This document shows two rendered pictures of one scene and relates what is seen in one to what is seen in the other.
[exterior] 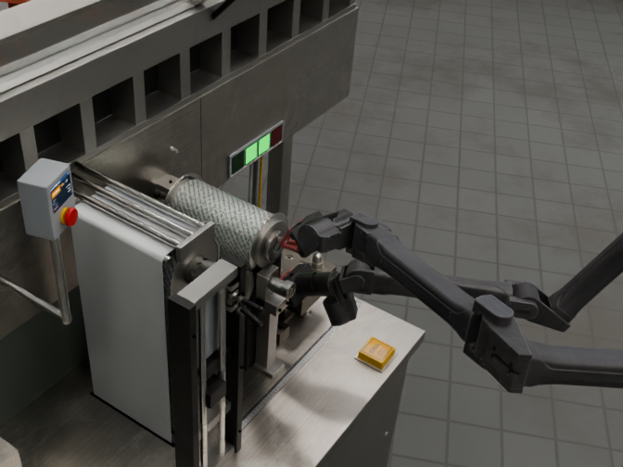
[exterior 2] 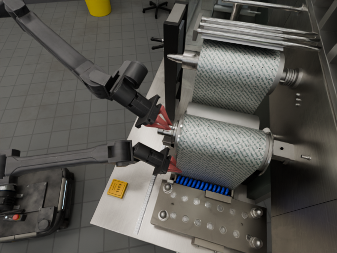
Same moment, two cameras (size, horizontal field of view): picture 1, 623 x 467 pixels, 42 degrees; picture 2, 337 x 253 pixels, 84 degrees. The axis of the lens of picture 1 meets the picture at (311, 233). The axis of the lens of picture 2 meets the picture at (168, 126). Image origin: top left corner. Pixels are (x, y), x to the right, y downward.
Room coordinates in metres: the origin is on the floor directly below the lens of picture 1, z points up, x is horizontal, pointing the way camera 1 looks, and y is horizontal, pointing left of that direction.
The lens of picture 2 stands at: (1.74, -0.03, 1.77)
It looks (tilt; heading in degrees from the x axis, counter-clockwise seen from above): 58 degrees down; 165
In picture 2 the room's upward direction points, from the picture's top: straight up
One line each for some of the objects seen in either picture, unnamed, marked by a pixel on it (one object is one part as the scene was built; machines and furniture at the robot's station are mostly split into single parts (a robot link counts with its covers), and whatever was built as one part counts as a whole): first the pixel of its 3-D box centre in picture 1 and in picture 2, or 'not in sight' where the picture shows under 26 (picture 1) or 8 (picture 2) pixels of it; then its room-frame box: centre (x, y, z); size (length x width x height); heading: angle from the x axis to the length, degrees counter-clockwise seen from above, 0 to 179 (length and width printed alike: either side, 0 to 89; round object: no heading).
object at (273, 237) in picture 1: (273, 245); (177, 131); (1.44, 0.08, 1.25); 0.07 x 0.02 x 0.07; 149
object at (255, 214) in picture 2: not in sight; (258, 212); (1.72, 0.30, 1.05); 0.04 x 0.04 x 0.04
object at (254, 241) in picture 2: not in sight; (257, 243); (1.81, 0.25, 1.05); 0.04 x 0.04 x 0.04
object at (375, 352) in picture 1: (376, 352); (117, 188); (1.47, -0.19, 0.91); 0.07 x 0.07 x 0.02; 60
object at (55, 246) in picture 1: (59, 274); not in sight; (0.99, 0.40, 1.51); 0.02 x 0.02 x 0.20
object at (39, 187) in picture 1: (52, 200); not in sight; (0.99, 0.39, 1.66); 0.07 x 0.07 x 0.10; 78
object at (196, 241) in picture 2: not in sight; (206, 245); (1.77, 0.11, 0.97); 0.10 x 0.03 x 0.11; 60
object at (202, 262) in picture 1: (207, 275); (191, 60); (1.22, 0.20, 1.34); 0.06 x 0.06 x 0.06; 60
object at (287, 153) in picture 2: (169, 183); (283, 150); (1.60, 0.35, 1.28); 0.06 x 0.05 x 0.02; 60
